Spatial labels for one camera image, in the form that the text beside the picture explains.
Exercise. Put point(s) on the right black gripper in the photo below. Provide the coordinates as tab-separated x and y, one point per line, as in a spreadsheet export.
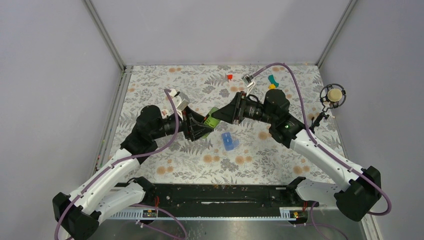
235	110

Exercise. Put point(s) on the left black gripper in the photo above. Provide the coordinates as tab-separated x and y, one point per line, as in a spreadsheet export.
190	120

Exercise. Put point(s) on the green pill bottle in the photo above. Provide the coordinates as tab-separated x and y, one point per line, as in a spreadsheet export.
209	120

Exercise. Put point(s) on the blue weekly pill organizer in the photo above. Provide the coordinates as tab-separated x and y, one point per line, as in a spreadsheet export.
229	142

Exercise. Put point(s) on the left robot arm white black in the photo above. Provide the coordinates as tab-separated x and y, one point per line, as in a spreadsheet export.
79	213

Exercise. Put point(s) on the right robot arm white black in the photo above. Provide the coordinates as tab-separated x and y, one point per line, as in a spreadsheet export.
357	189

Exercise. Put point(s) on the white cap pill bottle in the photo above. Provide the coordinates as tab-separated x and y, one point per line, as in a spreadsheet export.
165	113

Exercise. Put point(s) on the floral patterned table mat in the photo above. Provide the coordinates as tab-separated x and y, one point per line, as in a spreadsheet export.
257	160

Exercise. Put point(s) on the teal curved block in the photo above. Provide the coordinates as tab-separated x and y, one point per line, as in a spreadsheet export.
272	80

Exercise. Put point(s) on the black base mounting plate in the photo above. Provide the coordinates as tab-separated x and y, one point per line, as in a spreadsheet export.
215	200

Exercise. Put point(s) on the microphone on tripod stand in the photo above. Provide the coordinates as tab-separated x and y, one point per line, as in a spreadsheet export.
332	96

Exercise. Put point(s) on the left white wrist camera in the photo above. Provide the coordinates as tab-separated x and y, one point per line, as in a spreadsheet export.
180	100

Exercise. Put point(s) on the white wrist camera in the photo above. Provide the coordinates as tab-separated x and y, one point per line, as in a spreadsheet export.
180	100
249	82

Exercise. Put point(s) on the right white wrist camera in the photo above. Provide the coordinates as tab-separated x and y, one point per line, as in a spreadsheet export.
249	82

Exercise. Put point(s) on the slotted grey cable duct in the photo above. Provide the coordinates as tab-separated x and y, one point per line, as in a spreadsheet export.
149	214

